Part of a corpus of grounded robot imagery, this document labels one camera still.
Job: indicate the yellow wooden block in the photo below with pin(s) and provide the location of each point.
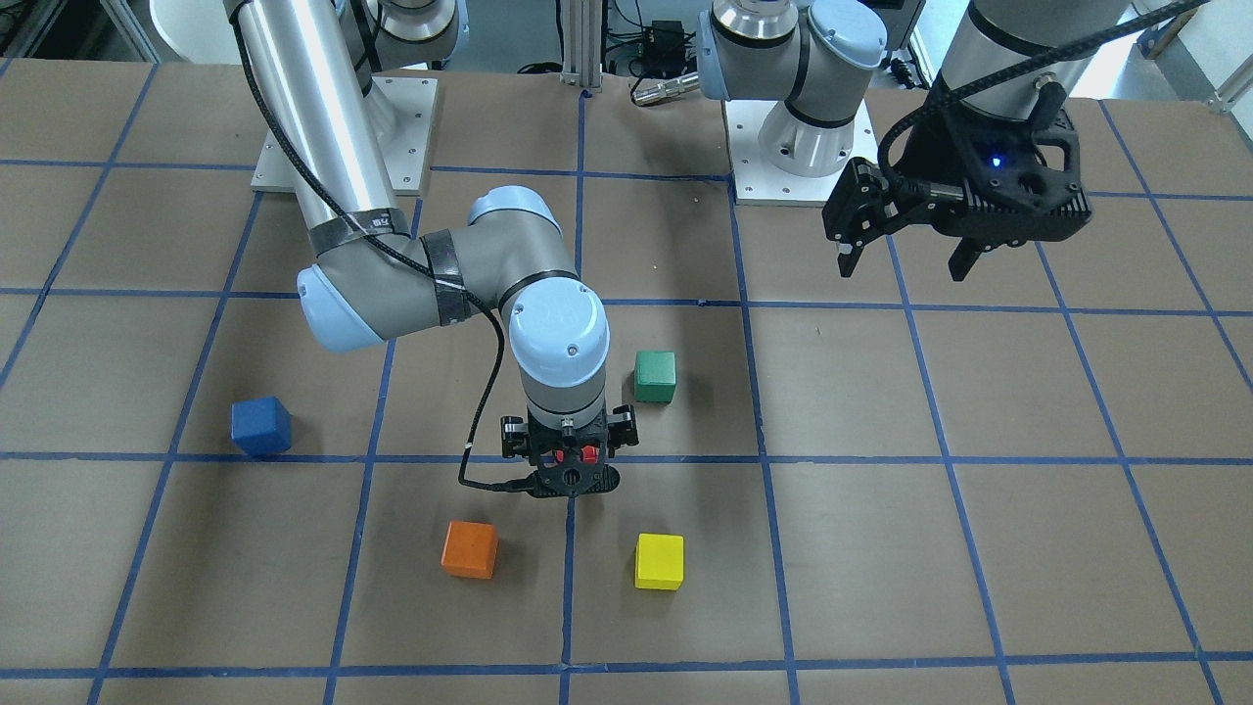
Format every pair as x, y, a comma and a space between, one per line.
659, 561

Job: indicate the aluminium frame post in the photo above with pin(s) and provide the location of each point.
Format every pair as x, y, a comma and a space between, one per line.
582, 43

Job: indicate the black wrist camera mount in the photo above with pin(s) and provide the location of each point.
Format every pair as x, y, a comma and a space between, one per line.
572, 481

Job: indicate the blue wooden block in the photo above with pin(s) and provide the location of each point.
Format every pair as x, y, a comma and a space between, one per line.
261, 426

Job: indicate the orange wooden block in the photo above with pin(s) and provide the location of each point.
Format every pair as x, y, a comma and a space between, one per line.
470, 550

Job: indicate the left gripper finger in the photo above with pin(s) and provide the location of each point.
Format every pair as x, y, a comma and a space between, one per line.
848, 257
964, 257

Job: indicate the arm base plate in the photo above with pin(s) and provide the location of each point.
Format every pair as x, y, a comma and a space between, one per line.
395, 128
803, 157

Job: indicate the green wooden block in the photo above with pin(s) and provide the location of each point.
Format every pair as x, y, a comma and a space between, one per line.
654, 377

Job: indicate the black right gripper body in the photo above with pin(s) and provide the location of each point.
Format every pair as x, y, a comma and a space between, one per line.
514, 438

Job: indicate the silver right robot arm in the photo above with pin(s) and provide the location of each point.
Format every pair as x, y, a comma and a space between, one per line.
372, 281

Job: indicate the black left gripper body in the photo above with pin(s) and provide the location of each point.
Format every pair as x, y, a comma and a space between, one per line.
933, 155

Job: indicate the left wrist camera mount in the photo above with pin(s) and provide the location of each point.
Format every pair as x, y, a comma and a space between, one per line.
997, 181

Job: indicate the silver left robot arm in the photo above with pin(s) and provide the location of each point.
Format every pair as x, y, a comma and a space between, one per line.
702, 242

